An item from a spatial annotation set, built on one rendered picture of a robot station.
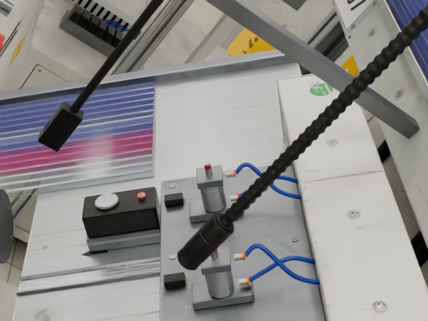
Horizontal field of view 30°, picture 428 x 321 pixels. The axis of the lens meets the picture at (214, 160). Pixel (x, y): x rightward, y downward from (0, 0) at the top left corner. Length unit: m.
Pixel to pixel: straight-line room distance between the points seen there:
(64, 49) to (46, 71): 0.08
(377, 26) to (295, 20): 1.00
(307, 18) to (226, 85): 0.89
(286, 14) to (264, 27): 1.24
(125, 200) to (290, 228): 0.19
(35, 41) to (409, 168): 1.37
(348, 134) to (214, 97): 0.28
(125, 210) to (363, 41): 0.34
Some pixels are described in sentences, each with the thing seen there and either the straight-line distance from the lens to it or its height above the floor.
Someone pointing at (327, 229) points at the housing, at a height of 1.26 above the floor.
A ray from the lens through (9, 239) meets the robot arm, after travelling 0.65.
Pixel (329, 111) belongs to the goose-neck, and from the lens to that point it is 0.49.
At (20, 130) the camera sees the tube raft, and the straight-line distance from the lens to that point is 1.05.
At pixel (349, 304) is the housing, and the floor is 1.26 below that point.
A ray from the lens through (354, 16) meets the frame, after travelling 0.99.
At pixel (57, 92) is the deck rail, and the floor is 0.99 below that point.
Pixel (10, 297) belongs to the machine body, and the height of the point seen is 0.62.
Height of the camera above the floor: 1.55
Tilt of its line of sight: 27 degrees down
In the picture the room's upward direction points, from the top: 43 degrees clockwise
